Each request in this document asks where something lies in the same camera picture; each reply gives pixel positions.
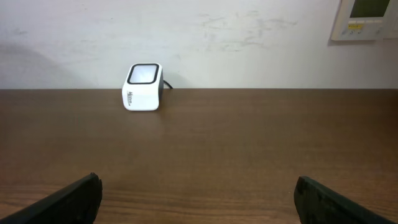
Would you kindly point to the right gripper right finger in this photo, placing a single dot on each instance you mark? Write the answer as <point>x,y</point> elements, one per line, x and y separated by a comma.
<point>317,204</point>

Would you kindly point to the white wall control panel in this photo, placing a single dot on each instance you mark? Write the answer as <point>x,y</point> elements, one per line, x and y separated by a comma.
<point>365,20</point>

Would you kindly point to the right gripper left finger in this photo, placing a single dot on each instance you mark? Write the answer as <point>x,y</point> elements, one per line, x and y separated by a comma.
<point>78,202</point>

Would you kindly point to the white barcode scanner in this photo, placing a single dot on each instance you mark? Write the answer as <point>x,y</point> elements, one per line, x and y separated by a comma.
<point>143,87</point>

